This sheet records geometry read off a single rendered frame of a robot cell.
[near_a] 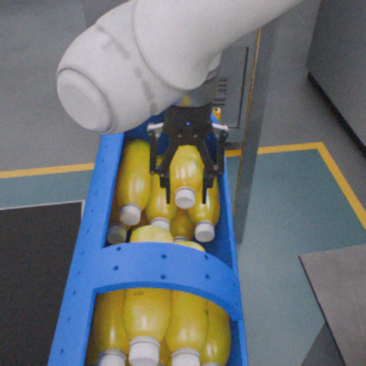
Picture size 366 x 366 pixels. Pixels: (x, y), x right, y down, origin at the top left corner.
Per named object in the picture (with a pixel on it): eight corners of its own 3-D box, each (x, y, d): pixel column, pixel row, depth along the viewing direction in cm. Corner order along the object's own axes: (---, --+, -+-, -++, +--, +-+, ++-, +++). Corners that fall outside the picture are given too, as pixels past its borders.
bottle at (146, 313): (178, 246, 67) (177, 356, 54) (139, 253, 69) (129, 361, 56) (165, 221, 63) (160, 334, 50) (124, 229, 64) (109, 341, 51)
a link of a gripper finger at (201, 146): (189, 120, 67) (197, 118, 67) (208, 166, 74) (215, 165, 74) (189, 134, 64) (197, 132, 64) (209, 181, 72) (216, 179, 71)
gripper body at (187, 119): (214, 83, 64) (211, 129, 70) (161, 82, 64) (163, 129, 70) (216, 109, 59) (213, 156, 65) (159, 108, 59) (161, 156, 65)
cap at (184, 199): (186, 204, 81) (186, 211, 80) (171, 196, 79) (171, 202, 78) (199, 194, 79) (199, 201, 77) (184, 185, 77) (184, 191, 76)
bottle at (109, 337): (111, 237, 66) (94, 347, 53) (151, 248, 68) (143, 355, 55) (100, 259, 71) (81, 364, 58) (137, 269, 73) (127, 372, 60)
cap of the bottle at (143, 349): (163, 351, 54) (162, 364, 52) (136, 354, 55) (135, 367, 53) (153, 339, 51) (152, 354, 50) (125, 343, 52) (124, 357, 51)
